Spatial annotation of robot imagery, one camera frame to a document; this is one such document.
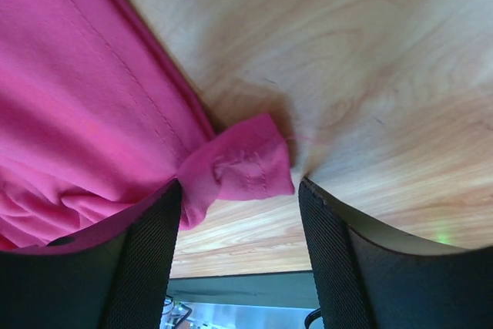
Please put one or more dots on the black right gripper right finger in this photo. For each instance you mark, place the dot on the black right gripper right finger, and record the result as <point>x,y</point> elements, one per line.
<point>369,274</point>

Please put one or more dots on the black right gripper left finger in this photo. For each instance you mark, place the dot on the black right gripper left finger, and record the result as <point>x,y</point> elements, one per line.
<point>113,274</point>

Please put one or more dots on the aluminium front frame rail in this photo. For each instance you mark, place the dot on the aluminium front frame rail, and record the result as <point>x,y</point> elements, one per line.
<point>203,315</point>

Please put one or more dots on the magenta t shirt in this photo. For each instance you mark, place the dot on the magenta t shirt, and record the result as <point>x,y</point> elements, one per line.
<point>96,117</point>

